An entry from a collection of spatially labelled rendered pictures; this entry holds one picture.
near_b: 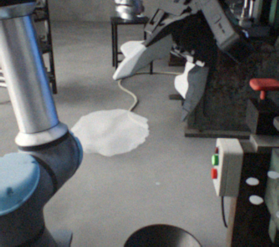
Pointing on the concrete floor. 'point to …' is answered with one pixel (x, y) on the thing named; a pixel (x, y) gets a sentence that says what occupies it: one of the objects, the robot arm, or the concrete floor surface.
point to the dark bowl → (161, 237)
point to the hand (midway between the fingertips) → (153, 105)
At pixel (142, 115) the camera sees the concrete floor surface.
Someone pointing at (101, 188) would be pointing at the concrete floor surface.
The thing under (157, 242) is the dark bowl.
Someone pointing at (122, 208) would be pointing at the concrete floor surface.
